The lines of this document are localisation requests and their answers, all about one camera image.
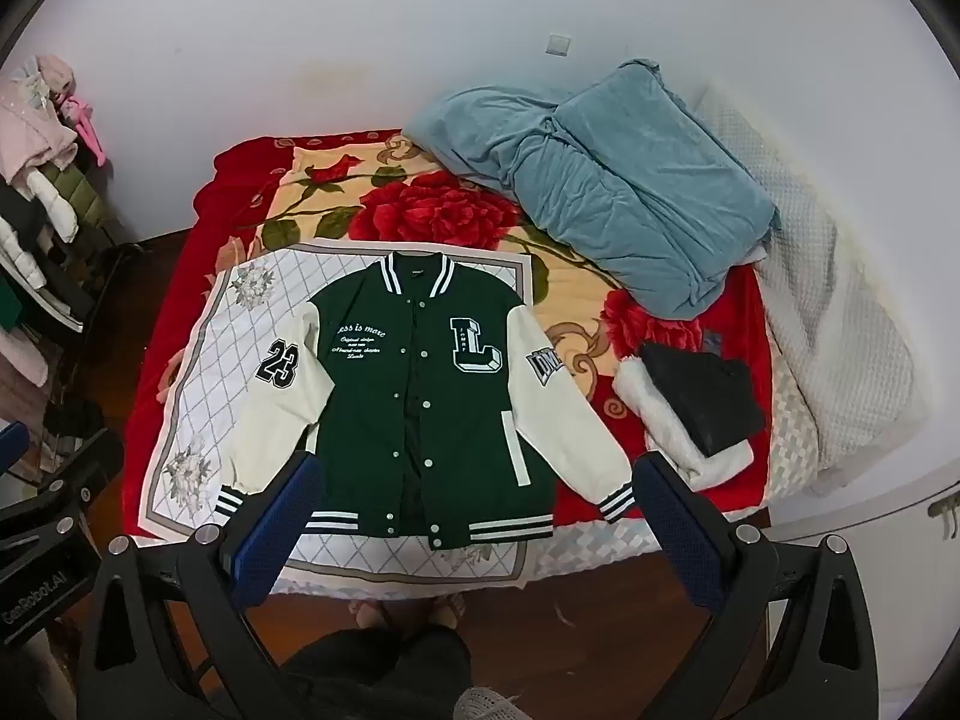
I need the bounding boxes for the dark green hanging garment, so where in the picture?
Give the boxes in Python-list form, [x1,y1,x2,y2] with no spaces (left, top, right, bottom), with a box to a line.
[0,270,25,332]

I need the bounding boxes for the black clothes rack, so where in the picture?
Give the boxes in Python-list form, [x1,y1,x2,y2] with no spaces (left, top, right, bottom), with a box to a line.
[41,236,145,436]

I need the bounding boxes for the pink clothes hanger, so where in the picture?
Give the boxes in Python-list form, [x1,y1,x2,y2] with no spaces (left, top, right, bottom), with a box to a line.
[61,92,108,167]

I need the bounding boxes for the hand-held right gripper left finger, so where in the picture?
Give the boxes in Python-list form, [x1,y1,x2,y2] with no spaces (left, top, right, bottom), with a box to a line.
[79,451,325,720]

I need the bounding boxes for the grey knit cloth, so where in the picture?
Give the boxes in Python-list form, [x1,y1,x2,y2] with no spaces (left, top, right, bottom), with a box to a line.
[454,685,520,720]

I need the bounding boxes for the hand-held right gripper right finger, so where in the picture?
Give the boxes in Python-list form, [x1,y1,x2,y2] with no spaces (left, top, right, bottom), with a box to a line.
[632,452,880,720]

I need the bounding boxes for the white diamond-pattern floral cloth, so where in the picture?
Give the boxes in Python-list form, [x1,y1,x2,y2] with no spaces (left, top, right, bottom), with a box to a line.
[135,238,538,587]

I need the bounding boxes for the person's pink slippers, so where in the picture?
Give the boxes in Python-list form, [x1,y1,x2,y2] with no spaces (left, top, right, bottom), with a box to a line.
[351,591,467,631]

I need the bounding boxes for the green and white varsity jacket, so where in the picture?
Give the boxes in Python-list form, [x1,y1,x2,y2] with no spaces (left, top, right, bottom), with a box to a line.
[211,251,638,552]

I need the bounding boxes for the pink quilted jacket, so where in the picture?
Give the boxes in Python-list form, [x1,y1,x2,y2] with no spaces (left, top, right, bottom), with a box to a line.
[0,55,80,182]

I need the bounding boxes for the white cabinet with handle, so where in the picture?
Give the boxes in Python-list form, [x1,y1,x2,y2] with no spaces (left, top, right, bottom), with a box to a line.
[769,450,960,720]

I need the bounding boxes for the black folded garment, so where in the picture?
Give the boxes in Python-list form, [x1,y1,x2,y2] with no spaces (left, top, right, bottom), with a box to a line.
[639,341,767,458]

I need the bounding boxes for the white textured bedspread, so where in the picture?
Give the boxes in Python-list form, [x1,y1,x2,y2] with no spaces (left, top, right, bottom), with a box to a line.
[694,86,917,500]

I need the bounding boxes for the person's dark pants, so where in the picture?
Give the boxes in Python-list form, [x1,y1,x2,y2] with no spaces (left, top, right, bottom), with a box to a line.
[281,628,475,720]

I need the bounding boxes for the white puffer garment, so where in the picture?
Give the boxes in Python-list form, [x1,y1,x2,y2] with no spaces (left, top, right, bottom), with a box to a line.
[0,171,80,290]

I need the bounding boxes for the blue-grey quilt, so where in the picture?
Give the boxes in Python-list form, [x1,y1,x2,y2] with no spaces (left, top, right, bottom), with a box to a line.
[403,58,782,321]

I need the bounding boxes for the olive puffer garment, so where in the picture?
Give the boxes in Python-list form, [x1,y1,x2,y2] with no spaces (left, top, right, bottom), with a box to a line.
[30,160,104,230]

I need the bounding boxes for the white fluffy cloth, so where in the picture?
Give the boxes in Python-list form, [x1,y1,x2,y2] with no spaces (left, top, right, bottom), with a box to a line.
[612,360,755,492]

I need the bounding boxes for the red floral blanket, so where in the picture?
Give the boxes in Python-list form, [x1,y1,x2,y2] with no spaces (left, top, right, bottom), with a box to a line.
[120,127,775,541]

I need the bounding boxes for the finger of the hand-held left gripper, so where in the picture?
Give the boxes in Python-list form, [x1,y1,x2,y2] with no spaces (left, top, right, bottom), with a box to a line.
[0,421,126,541]

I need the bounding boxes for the pale pink hanging cloth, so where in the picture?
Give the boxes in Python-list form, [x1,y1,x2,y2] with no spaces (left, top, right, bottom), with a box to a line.
[0,328,50,391]

